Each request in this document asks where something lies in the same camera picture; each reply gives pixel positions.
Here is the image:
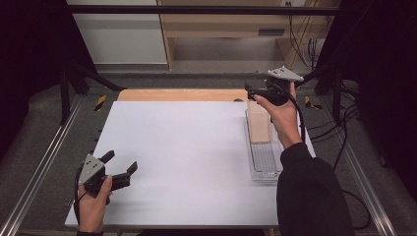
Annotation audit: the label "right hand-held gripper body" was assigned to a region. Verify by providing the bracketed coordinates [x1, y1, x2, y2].
[248, 66, 305, 107]

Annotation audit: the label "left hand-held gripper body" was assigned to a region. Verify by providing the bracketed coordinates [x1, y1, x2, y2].
[78, 153, 133, 200]

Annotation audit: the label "beige phone case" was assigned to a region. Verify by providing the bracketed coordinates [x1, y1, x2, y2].
[247, 100, 272, 145]

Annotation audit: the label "clear plastic tray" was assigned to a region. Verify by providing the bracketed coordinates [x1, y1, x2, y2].
[243, 108, 285, 182]

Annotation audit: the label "person's left hand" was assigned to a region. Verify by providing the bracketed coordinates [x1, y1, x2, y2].
[77, 175, 114, 234]

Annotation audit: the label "person's right hand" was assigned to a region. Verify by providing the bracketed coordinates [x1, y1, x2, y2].
[254, 90, 304, 150]

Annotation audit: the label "white table board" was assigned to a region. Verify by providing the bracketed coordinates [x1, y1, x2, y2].
[64, 100, 318, 228]

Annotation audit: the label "wooden table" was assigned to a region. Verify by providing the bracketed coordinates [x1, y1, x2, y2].
[116, 88, 294, 103]

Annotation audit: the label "light wooden desk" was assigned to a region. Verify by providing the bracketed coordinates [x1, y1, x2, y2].
[155, 0, 342, 71]

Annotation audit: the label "black curtain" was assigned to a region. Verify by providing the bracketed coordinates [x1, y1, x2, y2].
[0, 0, 98, 155]
[314, 0, 417, 201]

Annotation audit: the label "white cabinet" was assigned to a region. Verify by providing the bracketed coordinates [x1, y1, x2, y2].
[66, 0, 168, 65]

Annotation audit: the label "right hand-held gripper cable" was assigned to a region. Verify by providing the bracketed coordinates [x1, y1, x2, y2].
[278, 83, 372, 231]

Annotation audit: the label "hanging black cables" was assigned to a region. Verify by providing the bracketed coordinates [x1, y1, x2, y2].
[284, 1, 327, 70]

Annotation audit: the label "aluminium floor rail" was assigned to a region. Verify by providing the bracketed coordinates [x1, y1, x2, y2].
[0, 94, 86, 236]
[319, 95, 398, 236]

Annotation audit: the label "black frame strut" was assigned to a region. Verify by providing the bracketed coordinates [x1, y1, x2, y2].
[59, 61, 128, 126]
[293, 63, 344, 124]

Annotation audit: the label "black floor cables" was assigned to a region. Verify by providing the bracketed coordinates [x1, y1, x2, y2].
[307, 81, 362, 172]

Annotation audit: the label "black horizontal frame bar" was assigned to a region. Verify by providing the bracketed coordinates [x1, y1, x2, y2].
[65, 4, 342, 17]

